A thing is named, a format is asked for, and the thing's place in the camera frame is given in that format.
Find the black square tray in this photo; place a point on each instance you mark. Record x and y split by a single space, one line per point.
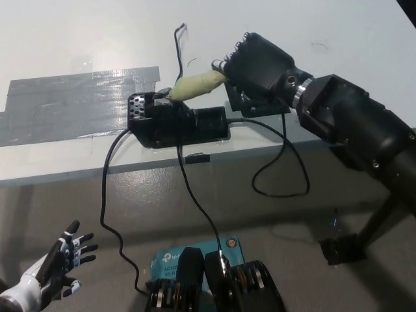
256 109

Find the black stand leg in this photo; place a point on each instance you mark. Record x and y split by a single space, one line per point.
377 221

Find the black robot torso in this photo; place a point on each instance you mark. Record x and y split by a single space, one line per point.
191 279

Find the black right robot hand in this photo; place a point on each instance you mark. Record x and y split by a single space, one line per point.
263 68

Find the teal tp-link box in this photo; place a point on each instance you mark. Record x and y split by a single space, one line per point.
162 258

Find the black fixture block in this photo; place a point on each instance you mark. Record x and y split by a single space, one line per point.
172 128

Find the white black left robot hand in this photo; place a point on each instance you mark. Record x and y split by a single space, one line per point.
35 279

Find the grey duct tape patch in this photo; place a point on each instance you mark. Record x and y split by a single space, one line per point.
71 104

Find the black floor tape under stand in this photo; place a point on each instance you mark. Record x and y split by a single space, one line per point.
339 250

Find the small black tape strip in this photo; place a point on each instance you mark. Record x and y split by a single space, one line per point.
197 158

